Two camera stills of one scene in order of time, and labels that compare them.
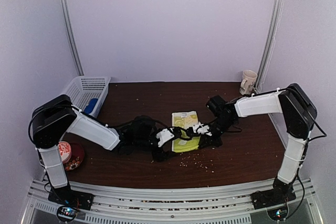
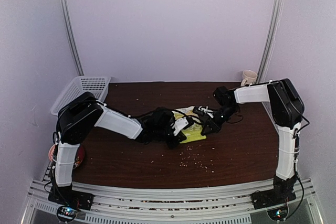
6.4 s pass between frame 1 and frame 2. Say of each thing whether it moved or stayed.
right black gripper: moved
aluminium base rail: stayed
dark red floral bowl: stayed
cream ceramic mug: stayed
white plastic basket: stayed
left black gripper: moved
